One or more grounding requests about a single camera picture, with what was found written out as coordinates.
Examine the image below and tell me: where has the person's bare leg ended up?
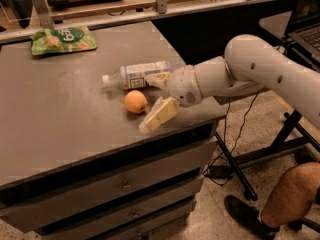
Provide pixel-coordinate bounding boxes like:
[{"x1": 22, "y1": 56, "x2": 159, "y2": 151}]
[{"x1": 260, "y1": 162, "x2": 320, "y2": 228}]

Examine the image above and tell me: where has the black cable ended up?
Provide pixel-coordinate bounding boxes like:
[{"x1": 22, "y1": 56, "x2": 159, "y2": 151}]
[{"x1": 203, "y1": 90, "x2": 261, "y2": 187}]

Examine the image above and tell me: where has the black shoe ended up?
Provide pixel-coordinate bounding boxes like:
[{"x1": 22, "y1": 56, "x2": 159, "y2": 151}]
[{"x1": 224, "y1": 195, "x2": 280, "y2": 240}]

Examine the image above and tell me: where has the orange fruit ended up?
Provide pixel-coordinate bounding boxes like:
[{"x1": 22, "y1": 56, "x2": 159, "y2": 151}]
[{"x1": 124, "y1": 90, "x2": 148, "y2": 114}]

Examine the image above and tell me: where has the metal railing shelf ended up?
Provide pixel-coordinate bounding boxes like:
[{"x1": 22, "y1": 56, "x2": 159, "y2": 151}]
[{"x1": 0, "y1": 0, "x2": 277, "y2": 44}]

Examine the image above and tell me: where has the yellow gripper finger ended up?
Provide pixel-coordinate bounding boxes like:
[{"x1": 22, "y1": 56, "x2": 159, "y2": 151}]
[
  {"x1": 139, "y1": 97, "x2": 180, "y2": 132},
  {"x1": 145, "y1": 72, "x2": 171, "y2": 90}
]

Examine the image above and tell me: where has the black table leg frame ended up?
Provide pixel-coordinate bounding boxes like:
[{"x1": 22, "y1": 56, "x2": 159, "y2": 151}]
[{"x1": 209, "y1": 110, "x2": 320, "y2": 201}]

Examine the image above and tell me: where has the clear plastic water bottle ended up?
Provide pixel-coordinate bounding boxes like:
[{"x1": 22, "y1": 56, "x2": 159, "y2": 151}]
[{"x1": 102, "y1": 61, "x2": 172, "y2": 90}]

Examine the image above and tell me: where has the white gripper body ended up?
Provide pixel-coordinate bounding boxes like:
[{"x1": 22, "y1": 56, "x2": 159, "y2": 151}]
[{"x1": 167, "y1": 65, "x2": 203, "y2": 107}]

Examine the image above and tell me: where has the black laptop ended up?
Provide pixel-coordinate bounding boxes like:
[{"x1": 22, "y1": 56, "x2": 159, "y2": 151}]
[{"x1": 285, "y1": 0, "x2": 320, "y2": 63}]

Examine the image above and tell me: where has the green rice chip bag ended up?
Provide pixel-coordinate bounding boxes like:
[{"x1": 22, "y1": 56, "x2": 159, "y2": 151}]
[{"x1": 31, "y1": 26, "x2": 98, "y2": 56}]

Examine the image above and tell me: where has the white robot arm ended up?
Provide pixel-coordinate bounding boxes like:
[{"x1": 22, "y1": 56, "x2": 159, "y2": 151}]
[{"x1": 140, "y1": 35, "x2": 320, "y2": 131}]

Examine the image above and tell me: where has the grey drawer cabinet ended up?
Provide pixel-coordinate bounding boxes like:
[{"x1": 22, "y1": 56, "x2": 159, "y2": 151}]
[{"x1": 0, "y1": 22, "x2": 224, "y2": 240}]

